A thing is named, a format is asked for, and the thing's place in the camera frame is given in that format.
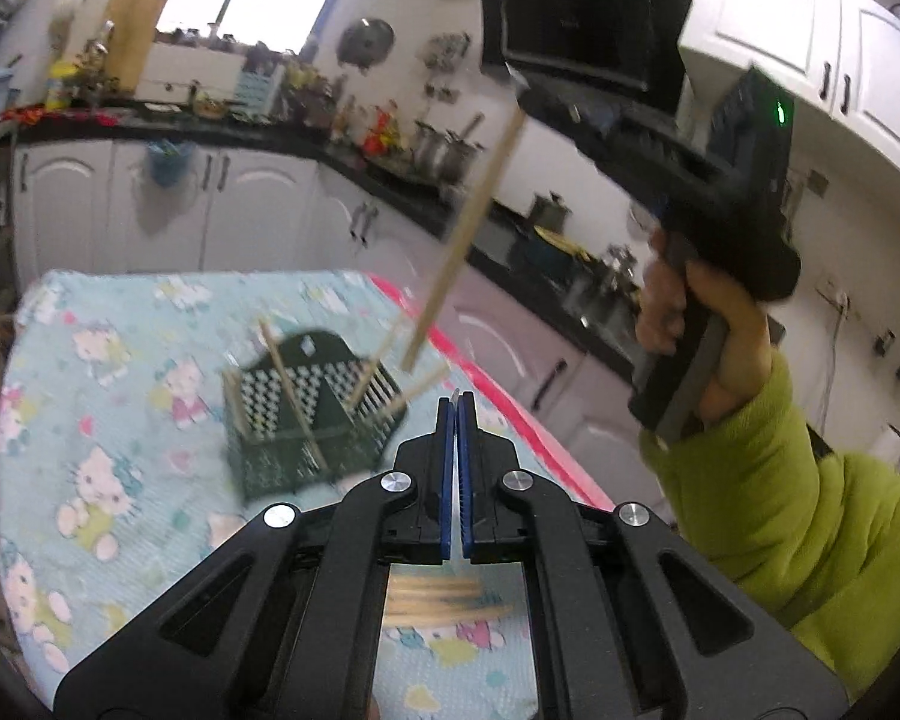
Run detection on wooden cutting board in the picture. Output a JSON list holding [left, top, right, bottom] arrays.
[[101, 0, 167, 91]]

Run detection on steel canister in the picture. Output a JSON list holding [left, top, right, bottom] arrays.
[[600, 244, 640, 297]]

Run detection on bamboo chopstick pair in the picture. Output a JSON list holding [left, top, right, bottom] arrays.
[[401, 109, 527, 374]]

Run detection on blue hanging basket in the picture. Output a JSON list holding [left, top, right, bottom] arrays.
[[146, 139, 196, 188]]

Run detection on white upper cabinet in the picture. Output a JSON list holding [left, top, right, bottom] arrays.
[[679, 0, 900, 203]]

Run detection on light blue cutlery rack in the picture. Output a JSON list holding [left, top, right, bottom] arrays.
[[240, 67, 282, 121]]

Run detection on black countertop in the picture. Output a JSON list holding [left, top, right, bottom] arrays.
[[15, 109, 646, 331]]

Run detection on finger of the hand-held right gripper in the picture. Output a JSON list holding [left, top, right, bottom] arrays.
[[508, 64, 617, 132], [521, 97, 610, 166]]

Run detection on row of condiment bottles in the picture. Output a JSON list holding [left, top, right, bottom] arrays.
[[330, 94, 410, 158]]

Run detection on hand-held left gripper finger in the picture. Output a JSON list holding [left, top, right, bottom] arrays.
[[52, 394, 458, 720], [457, 390, 848, 720]]

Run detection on black range hood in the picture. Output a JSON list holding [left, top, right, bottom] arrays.
[[471, 0, 692, 117]]

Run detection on white counter box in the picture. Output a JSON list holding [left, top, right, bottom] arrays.
[[135, 41, 248, 102]]

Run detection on hanging kitchen tools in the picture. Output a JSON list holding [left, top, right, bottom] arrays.
[[424, 34, 472, 72]]

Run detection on person's right forearm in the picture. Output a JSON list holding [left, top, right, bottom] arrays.
[[641, 349, 900, 698]]

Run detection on yellow container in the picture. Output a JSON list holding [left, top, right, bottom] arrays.
[[45, 60, 76, 112]]

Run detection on hanging steel pot lid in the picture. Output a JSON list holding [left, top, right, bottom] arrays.
[[339, 17, 396, 74]]

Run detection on large steel stockpot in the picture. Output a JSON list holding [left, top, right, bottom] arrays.
[[412, 120, 488, 181]]

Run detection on bunch of chopsticks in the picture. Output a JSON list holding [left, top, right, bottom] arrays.
[[221, 319, 522, 625]]

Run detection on person's right hand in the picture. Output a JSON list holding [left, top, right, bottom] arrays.
[[636, 229, 773, 425]]

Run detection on green plastic utensil holder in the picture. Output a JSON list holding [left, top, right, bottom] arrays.
[[221, 326, 410, 503]]

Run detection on white base cabinets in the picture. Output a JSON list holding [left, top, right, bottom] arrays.
[[11, 139, 691, 533]]

